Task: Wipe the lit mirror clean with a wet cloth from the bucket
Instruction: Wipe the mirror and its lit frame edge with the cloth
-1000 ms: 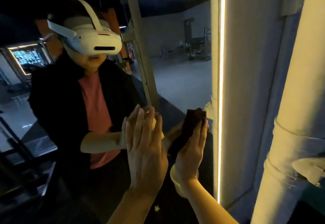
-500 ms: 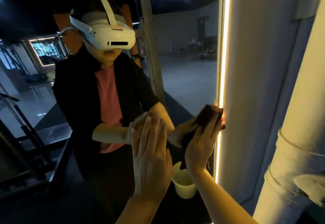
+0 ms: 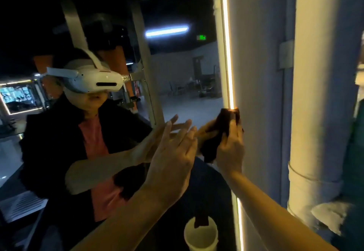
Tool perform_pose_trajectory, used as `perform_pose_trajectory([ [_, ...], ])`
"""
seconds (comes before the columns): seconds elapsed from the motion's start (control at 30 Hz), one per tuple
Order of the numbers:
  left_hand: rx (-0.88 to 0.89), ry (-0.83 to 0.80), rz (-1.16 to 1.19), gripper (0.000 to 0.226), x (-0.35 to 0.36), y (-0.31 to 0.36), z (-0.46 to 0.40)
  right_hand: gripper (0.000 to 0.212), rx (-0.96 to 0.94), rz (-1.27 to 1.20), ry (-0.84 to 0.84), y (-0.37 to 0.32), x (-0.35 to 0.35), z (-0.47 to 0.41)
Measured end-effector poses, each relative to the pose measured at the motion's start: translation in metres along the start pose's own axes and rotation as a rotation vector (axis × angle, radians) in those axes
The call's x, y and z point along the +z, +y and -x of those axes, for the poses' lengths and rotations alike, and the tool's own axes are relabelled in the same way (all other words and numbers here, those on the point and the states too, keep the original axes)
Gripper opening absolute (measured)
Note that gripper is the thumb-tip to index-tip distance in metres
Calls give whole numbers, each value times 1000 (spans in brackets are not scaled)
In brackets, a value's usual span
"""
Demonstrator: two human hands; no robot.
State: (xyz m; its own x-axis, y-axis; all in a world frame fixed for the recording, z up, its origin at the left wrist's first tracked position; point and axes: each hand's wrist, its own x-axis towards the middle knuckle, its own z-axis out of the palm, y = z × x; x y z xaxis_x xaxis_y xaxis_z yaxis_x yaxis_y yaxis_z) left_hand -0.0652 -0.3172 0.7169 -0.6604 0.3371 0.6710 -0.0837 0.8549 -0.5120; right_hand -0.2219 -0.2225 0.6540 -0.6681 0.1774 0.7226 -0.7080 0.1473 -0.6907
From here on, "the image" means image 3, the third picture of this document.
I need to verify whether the person's right hand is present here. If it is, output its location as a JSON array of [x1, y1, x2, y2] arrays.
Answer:
[[215, 119, 246, 179]]

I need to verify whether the person's left hand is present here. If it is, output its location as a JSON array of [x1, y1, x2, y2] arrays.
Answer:
[[141, 119, 199, 208]]

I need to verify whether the dark brown cleaning cloth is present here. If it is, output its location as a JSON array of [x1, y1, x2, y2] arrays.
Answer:
[[200, 108, 241, 164]]

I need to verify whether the large wall mirror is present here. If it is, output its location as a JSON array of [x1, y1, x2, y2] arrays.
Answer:
[[0, 0, 245, 251]]

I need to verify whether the person's left forearm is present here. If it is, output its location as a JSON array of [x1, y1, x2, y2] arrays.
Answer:
[[71, 190, 168, 251]]

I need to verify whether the person's right forearm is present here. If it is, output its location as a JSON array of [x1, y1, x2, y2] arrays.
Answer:
[[226, 171, 337, 251]]

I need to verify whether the grey vertical conduit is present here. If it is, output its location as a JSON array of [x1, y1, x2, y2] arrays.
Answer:
[[279, 0, 298, 209]]

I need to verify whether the white round pillar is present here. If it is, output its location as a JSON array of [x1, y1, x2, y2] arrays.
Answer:
[[286, 0, 364, 243]]

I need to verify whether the white wall junction box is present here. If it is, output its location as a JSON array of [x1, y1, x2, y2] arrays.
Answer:
[[278, 39, 295, 70]]

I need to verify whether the teal wall panel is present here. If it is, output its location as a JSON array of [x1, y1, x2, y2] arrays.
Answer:
[[331, 97, 364, 251]]

